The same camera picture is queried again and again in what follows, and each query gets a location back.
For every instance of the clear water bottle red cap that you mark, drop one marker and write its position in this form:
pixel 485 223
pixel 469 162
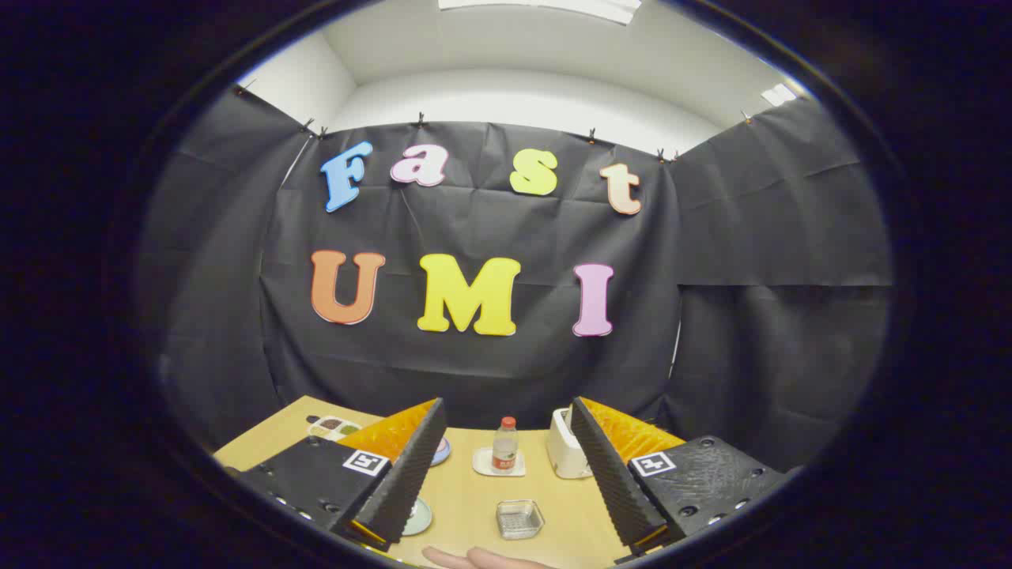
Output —
pixel 504 450

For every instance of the white toaster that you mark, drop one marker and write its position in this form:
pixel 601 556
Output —
pixel 563 454

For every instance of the white divided condiment tray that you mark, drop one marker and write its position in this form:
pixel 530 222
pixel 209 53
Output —
pixel 332 428

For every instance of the white square coaster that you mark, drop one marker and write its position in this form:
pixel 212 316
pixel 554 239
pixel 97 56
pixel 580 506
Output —
pixel 482 466

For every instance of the row of black cloth clips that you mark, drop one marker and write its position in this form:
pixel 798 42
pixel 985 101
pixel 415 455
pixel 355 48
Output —
pixel 421 120

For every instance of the pale green plate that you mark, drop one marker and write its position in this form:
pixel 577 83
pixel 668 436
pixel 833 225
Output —
pixel 419 518

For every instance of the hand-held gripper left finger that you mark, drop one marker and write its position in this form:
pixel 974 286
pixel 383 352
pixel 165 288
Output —
pixel 411 474

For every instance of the blue plate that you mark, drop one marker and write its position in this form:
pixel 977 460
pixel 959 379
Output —
pixel 441 452

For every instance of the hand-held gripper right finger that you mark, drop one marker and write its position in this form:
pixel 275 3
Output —
pixel 605 474

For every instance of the ceiling light panel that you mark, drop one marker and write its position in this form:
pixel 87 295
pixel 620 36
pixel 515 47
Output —
pixel 545 8

